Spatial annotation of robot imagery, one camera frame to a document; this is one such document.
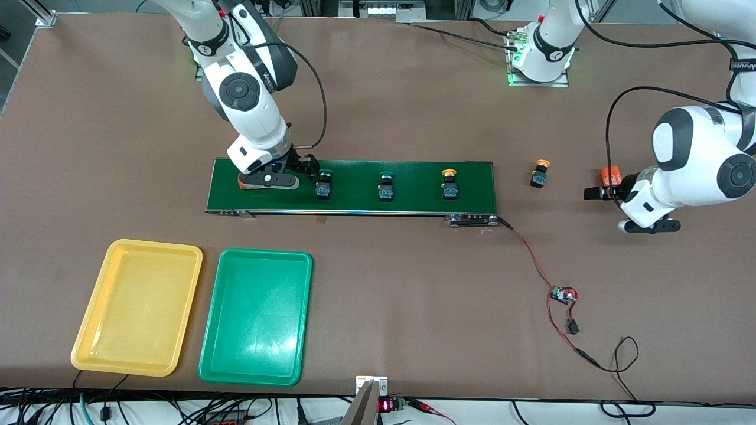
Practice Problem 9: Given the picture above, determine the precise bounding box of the red alligator clip lead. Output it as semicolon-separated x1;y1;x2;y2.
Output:
406;399;457;425

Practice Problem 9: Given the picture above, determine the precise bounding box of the grey metal pole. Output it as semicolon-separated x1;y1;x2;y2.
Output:
341;380;380;425

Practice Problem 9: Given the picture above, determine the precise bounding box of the aluminium frame profile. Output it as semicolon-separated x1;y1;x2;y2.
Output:
21;0;58;28

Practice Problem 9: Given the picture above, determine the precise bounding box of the yellow plastic tray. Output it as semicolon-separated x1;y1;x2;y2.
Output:
70;238;203;378

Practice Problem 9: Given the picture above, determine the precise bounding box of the black inline connector lead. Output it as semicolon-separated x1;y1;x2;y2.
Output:
564;292;582;336

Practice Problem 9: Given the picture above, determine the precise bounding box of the green plastic tray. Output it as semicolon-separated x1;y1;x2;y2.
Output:
198;248;313;387

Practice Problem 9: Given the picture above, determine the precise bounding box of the red black motor cable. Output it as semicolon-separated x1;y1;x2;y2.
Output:
498;216;559;291

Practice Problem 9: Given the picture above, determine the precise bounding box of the green conveyor belt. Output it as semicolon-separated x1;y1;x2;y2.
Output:
204;157;501;228

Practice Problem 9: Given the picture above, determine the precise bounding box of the black table cable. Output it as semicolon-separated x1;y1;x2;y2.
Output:
408;17;520;54

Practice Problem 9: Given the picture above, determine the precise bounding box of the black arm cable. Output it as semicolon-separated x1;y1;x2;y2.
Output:
233;0;327;149
576;0;756;207

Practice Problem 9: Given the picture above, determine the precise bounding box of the black cable with plug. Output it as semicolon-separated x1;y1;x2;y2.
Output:
100;374;129;421

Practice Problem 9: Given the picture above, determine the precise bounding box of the red black power cable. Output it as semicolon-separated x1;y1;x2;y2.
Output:
546;295;603;370

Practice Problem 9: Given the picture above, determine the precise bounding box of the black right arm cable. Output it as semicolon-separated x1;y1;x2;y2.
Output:
233;0;327;149

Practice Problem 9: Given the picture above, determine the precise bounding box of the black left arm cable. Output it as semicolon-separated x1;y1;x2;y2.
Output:
576;0;756;207

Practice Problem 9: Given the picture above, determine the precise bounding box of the white metal bracket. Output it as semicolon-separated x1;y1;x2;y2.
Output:
355;375;389;396

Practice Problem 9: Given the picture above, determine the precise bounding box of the aluminium left arm base plate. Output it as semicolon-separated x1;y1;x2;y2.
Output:
507;30;571;88

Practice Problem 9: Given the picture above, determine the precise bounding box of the yellow push button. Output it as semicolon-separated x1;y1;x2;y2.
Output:
529;159;552;189
441;168;461;202

